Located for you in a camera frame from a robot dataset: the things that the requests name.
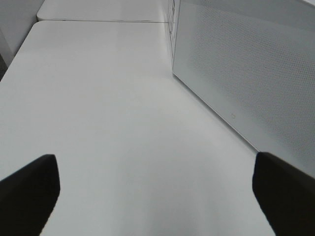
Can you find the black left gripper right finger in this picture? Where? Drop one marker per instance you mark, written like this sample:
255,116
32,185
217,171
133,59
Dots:
285,195

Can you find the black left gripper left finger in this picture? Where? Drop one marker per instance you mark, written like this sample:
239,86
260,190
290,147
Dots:
28,197

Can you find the white microwave door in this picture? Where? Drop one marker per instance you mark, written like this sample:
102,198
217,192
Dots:
253,63

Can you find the white microwave oven body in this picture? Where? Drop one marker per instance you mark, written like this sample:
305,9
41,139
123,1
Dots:
172,17

